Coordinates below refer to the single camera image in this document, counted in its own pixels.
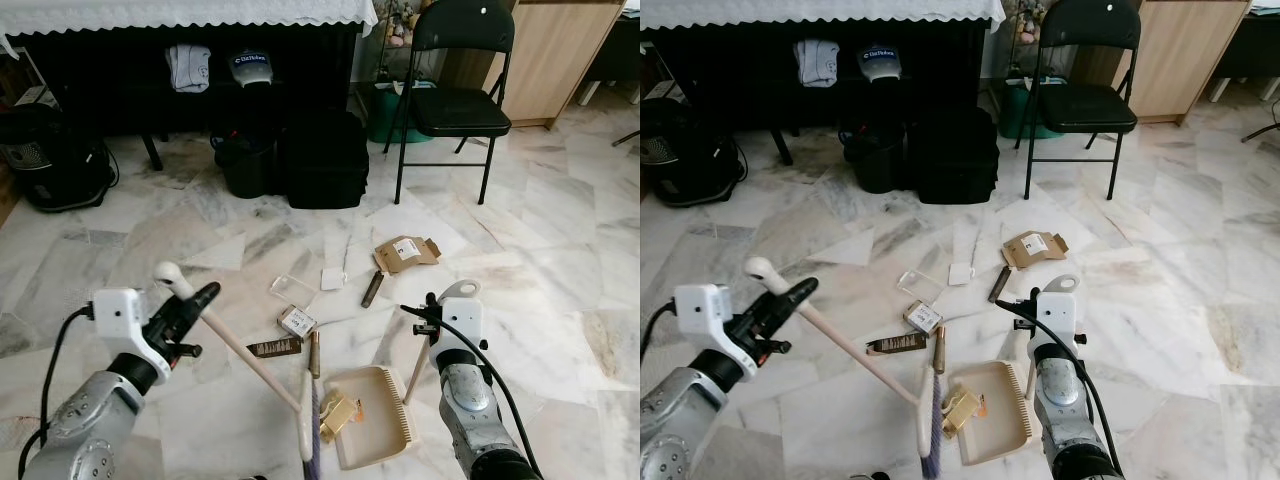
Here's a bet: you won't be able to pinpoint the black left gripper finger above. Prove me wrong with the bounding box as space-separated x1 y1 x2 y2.
178 283 221 321
765 278 819 317

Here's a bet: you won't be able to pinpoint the cream broom with purple bristles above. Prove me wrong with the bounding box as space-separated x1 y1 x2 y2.
744 256 947 478
153 261 326 478

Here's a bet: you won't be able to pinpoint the cream plastic dustpan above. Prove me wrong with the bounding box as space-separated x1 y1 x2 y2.
325 279 483 472
945 275 1082 468

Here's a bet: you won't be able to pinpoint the black round floor appliance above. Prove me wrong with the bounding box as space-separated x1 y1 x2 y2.
0 102 117 214
640 97 749 209

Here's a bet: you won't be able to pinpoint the cardboard box with white label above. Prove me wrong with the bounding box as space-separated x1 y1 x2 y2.
373 235 442 276
1001 231 1070 270

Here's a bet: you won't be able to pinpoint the dark brown flat wrapper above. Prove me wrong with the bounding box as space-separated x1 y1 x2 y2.
866 333 929 356
246 337 304 359

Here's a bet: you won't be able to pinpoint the clear plastic box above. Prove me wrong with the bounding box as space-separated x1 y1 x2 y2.
897 270 947 304
270 274 320 307

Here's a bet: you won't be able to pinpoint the small box with label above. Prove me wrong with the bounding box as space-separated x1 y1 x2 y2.
277 305 320 340
903 301 945 336

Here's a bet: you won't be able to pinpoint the black bucket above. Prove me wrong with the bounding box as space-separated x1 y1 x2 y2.
211 128 278 200
838 120 907 195

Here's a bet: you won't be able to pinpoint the black fabric suitcase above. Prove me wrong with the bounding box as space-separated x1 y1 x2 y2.
278 108 370 210
905 103 1001 206

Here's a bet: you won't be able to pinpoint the green plastic container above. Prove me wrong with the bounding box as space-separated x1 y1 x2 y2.
366 80 438 145
998 78 1061 141

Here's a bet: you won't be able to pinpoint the black folding chair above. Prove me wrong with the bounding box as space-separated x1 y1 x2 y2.
383 0 516 207
1015 0 1143 202

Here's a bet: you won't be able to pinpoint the grey folded garment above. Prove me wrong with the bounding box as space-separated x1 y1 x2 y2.
165 44 212 94
795 39 842 89

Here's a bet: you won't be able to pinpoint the black draped table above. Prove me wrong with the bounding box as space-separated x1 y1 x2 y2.
640 22 987 167
0 25 363 171

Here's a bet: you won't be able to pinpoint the white and blue printed bag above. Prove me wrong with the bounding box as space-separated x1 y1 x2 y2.
228 49 282 91
858 44 906 85

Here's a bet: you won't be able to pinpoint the light wooden cabinet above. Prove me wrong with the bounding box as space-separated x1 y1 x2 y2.
1075 0 1253 127
440 0 628 130

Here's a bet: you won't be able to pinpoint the small decor figurines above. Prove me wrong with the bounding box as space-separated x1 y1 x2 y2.
1010 0 1046 46
380 0 417 48

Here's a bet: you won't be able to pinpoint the white lace tablecloth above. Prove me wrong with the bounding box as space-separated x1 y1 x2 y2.
640 0 1007 33
0 0 379 59

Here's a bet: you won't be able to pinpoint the black chair base leg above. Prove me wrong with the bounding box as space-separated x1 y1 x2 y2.
1242 97 1280 142

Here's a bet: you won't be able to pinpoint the dark desk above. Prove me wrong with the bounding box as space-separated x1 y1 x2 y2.
598 12 641 83
1215 5 1280 81

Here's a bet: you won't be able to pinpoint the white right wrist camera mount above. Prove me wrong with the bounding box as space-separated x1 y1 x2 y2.
432 297 487 353
1035 291 1085 347

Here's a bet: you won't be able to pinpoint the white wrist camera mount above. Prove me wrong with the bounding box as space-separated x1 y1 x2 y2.
92 288 153 354
432 297 487 353
1035 291 1085 347
674 284 735 352

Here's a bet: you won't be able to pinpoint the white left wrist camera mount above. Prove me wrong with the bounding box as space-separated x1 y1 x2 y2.
674 284 735 352
92 288 153 354

